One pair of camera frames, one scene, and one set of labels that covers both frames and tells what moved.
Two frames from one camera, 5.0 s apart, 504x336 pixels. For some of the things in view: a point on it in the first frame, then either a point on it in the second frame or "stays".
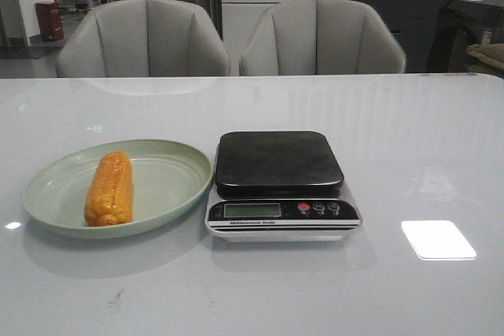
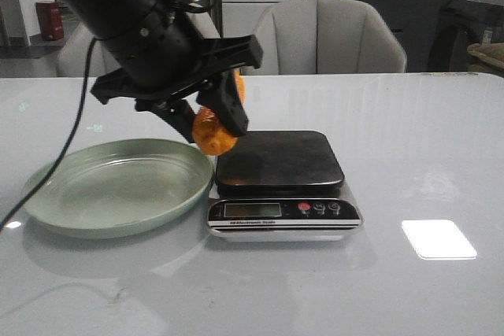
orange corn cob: [110, 194] → [209, 132]
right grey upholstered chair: [320, 35] stays
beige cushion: [491, 57] stays
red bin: [50, 20] stays
